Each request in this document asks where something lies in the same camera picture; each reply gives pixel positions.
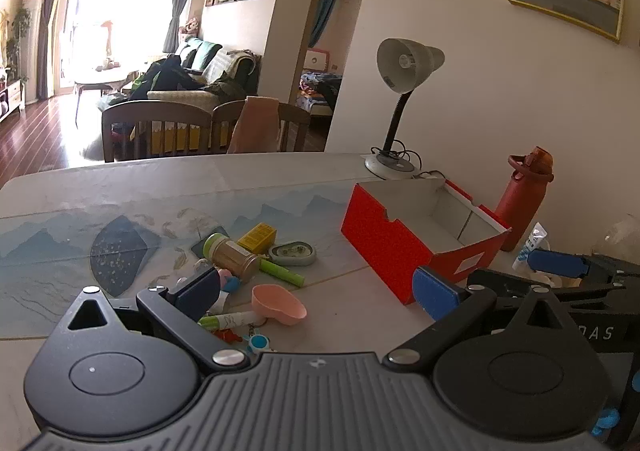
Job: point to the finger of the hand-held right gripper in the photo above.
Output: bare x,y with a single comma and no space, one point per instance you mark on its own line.
505,281
555,263

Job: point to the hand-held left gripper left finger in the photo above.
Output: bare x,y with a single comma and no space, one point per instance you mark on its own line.
197,293

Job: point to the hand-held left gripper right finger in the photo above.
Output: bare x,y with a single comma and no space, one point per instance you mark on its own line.
435,298

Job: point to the small colourful toy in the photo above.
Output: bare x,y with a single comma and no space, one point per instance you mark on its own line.
228,278

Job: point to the white green glue stick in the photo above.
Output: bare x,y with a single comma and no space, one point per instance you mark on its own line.
235,318

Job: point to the green lid jar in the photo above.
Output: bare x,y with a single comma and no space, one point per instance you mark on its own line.
235,256

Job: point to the pink plastic scoop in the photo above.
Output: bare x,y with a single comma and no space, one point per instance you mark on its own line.
275,303

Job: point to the red cardboard box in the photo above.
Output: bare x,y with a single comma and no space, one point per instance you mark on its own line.
380,241

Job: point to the yellow carton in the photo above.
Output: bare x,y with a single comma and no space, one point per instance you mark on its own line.
257,237

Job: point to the lime green marker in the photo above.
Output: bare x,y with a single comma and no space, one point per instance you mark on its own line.
280,272

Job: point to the person's right hand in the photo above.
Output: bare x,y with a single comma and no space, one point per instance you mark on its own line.
606,421

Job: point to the white blue tube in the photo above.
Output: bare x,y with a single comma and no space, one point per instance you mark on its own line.
532,241

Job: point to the dark square coaster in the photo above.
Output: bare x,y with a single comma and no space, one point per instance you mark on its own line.
197,248

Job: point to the clear plastic bag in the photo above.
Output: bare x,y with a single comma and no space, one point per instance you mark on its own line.
620,236

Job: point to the red water bottle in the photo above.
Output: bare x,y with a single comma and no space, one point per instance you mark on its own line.
520,201

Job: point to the pink cloth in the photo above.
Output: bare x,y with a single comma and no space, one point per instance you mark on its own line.
255,126

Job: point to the dark jacket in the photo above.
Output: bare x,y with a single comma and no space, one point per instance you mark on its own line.
165,78

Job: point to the sofa with blankets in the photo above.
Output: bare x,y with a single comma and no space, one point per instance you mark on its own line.
220,68

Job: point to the white coffee table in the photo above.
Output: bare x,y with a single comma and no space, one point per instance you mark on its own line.
100,78

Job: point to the grey desk lamp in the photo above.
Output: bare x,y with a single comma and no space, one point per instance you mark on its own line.
400,63

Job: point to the bed with clothes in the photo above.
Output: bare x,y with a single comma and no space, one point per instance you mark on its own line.
320,86

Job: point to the plush toy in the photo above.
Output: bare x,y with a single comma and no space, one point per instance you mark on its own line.
190,26

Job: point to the wooden tv cabinet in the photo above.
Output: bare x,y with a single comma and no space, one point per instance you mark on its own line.
10,98

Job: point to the white standing air conditioner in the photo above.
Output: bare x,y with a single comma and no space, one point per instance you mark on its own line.
32,41

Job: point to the blue bedroom curtain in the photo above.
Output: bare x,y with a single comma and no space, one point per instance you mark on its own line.
325,6

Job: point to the green house plant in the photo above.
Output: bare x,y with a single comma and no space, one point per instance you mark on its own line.
19,31

